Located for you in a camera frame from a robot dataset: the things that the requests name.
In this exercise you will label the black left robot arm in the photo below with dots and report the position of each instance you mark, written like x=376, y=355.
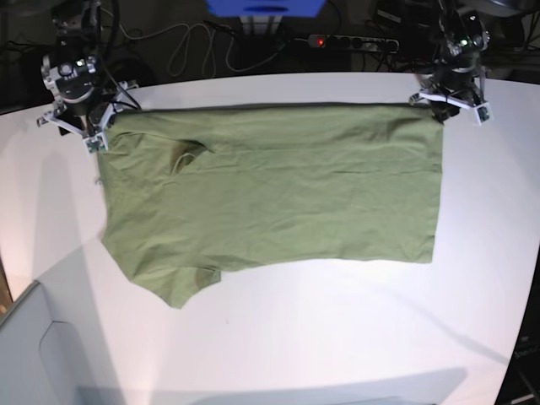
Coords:
x=462, y=37

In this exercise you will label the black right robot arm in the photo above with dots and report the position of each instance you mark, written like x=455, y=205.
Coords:
x=86, y=96

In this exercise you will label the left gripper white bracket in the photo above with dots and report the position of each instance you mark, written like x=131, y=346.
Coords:
x=448, y=92

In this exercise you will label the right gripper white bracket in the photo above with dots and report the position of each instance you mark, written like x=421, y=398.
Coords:
x=91, y=119

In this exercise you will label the blue box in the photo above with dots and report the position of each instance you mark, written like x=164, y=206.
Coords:
x=288, y=8

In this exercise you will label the green T-shirt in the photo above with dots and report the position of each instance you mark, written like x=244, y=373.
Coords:
x=193, y=194

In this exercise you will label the black power strip red switch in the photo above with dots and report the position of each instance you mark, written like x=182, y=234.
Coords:
x=354, y=43

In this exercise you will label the aluminium profile post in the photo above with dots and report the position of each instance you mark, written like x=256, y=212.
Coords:
x=260, y=24

